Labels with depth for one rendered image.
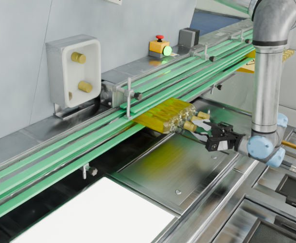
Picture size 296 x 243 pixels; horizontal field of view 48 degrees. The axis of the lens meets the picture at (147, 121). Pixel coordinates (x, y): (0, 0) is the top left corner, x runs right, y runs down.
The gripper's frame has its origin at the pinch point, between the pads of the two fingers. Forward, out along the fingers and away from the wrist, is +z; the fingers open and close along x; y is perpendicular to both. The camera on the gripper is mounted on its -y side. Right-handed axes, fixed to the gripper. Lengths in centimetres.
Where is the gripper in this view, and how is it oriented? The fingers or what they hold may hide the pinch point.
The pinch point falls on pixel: (192, 127)
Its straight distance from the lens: 136.3
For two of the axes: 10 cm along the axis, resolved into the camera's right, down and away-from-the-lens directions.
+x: 0.9, -8.9, -4.5
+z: -8.0, -3.3, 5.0
